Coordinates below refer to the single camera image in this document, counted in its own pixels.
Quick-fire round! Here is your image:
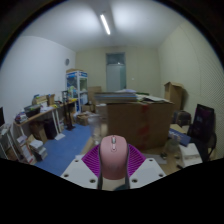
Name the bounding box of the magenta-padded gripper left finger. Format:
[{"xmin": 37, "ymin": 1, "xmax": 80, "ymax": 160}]
[{"xmin": 60, "ymin": 144, "xmax": 103, "ymax": 191}]

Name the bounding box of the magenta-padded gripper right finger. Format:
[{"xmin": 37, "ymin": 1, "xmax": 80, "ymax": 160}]
[{"xmin": 126, "ymin": 143, "xmax": 167, "ymax": 190}]

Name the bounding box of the pink computer mouse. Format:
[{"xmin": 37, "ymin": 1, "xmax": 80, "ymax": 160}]
[{"xmin": 99, "ymin": 134, "xmax": 130, "ymax": 181}]

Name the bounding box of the large brown cardboard box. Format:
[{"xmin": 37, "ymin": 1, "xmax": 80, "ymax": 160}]
[{"xmin": 107, "ymin": 101, "xmax": 175, "ymax": 151}]

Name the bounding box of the blue book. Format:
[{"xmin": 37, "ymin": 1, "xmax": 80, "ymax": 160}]
[{"xmin": 167, "ymin": 127, "xmax": 192, "ymax": 148}]

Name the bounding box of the pile of books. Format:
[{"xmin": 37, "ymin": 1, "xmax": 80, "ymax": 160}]
[{"xmin": 15, "ymin": 133, "xmax": 48, "ymax": 165}]

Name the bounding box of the wooden side desk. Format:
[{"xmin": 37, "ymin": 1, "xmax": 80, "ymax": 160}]
[{"xmin": 13, "ymin": 98, "xmax": 80, "ymax": 138}]

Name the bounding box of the blue white shelf cabinet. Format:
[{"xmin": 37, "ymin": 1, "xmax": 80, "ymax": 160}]
[{"xmin": 65, "ymin": 69, "xmax": 89, "ymax": 113}]

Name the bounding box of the tall open cardboard box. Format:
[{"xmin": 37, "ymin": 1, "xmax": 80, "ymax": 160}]
[{"xmin": 163, "ymin": 81, "xmax": 185, "ymax": 112}]

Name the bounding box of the black office chair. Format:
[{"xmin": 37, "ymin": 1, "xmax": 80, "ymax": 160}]
[{"xmin": 186, "ymin": 103, "xmax": 218, "ymax": 163}]

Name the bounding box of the grey door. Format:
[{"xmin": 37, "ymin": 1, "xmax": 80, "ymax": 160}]
[{"xmin": 105, "ymin": 52, "xmax": 127, "ymax": 93}]

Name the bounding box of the fluorescent ceiling light tube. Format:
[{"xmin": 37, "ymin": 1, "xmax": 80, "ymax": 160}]
[{"xmin": 99, "ymin": 13, "xmax": 112, "ymax": 36}]

